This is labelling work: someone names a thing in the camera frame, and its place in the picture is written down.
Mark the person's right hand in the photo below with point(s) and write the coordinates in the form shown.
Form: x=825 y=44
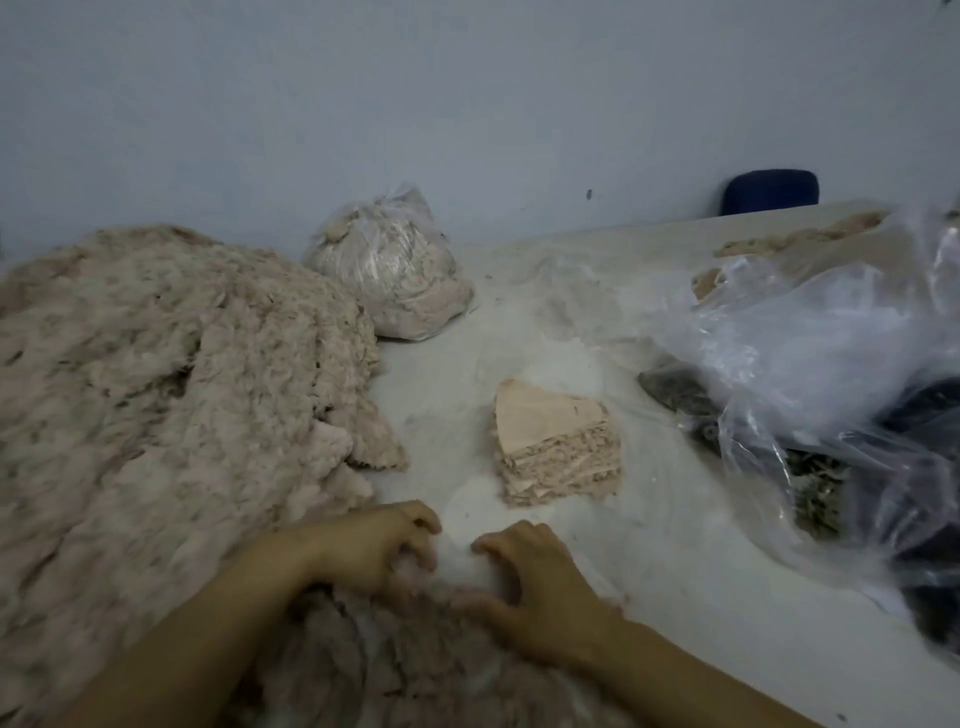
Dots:
x=555 y=600

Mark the person's left hand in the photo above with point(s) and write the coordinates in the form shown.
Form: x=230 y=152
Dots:
x=368 y=543

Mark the beige scrap strips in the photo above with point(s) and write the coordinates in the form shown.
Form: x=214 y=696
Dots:
x=405 y=668

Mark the stack of sorted beige pieces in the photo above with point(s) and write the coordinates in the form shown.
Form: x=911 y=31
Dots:
x=555 y=443

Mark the large pile beige fabric scraps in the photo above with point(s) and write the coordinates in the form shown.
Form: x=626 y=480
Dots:
x=165 y=435

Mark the person's left forearm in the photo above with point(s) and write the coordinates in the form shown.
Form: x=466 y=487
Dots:
x=188 y=645

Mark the person's right forearm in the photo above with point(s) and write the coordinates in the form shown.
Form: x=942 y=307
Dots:
x=705 y=690

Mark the beige fur pile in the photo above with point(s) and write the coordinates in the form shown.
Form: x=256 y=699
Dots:
x=795 y=237

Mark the clear bag of beige scraps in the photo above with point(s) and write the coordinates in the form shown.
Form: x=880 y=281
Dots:
x=390 y=263

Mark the large clear plastic bag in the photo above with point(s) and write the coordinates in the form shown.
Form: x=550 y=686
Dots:
x=818 y=353

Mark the blue chair back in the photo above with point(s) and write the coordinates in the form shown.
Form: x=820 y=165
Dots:
x=770 y=192

